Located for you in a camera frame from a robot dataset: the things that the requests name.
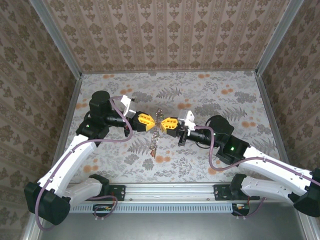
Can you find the metal keyring with red keys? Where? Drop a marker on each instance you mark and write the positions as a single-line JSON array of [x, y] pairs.
[[153, 151]]

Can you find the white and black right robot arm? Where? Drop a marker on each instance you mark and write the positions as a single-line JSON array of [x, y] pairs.
[[270, 166]]

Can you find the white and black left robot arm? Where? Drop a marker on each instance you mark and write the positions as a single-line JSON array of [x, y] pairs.
[[70, 157]]

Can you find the floral patterned table cover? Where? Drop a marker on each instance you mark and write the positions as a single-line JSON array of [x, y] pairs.
[[150, 85]]

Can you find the grey metal sheet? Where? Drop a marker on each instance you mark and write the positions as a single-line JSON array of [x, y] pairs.
[[170, 227]]

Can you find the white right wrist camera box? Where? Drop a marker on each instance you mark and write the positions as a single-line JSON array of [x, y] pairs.
[[187, 118]]

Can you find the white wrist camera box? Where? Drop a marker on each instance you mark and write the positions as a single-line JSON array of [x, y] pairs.
[[128, 106], [187, 118]]

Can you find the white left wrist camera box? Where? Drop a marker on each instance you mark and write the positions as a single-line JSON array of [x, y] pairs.
[[128, 106]]

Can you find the aluminium table side rail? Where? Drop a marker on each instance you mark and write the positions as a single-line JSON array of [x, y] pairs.
[[268, 107], [73, 96]]

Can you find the aluminium table back rail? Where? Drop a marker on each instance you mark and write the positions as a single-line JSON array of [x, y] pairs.
[[170, 72]]

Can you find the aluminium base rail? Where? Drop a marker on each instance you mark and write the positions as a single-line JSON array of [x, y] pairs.
[[170, 191]]

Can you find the aluminium frame post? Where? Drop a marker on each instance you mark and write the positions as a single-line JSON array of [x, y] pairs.
[[58, 40], [278, 37]]

